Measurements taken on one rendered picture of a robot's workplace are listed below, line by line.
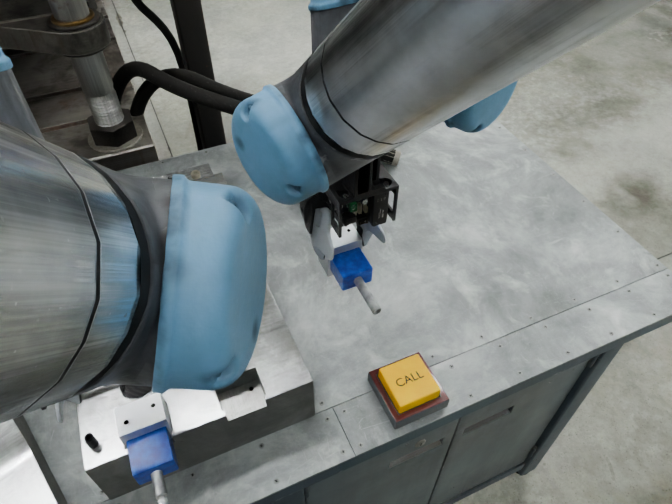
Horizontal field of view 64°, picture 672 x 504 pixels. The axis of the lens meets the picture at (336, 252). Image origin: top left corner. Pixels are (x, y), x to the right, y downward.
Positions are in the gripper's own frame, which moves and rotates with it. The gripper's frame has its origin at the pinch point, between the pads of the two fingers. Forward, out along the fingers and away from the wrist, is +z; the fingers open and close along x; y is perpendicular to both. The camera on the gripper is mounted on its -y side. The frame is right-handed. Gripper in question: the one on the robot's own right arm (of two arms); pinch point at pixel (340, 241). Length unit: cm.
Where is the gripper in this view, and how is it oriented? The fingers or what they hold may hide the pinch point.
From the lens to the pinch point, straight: 70.6
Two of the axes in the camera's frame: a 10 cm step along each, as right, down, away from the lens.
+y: 4.1, 6.7, -6.2
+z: 0.0, 6.8, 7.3
